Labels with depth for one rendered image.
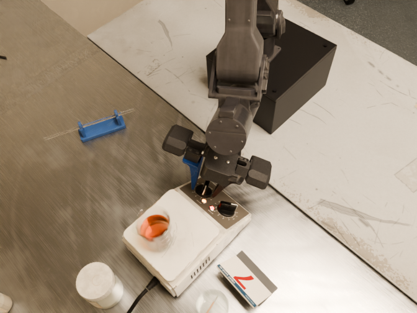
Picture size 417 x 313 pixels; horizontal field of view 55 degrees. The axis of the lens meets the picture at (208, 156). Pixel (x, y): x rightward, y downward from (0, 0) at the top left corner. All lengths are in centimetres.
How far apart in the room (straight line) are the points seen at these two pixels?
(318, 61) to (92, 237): 56
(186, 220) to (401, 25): 219
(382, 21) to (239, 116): 217
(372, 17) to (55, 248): 227
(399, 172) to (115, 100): 63
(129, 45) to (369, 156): 64
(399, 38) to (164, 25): 172
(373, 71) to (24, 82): 84
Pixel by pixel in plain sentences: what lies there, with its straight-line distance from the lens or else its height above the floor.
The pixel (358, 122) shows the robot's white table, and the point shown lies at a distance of 93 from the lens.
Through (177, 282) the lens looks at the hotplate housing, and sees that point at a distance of 67.
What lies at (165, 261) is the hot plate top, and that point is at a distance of 66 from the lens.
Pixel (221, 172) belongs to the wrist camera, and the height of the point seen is 109.
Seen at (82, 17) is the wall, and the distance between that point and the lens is 218.
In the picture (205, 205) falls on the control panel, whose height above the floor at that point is 96.
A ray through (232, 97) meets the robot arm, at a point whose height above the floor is 117.
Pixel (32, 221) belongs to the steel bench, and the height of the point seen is 90.
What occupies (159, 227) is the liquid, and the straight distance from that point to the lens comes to 64.
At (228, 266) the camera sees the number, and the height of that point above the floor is 93.
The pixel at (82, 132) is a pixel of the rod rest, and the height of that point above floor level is 93.
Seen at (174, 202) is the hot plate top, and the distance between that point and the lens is 70.
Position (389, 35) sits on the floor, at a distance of 259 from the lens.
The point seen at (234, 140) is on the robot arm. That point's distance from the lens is 54.
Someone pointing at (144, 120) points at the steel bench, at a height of 90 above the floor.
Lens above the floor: 161
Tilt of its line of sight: 58 degrees down
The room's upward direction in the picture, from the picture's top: 5 degrees counter-clockwise
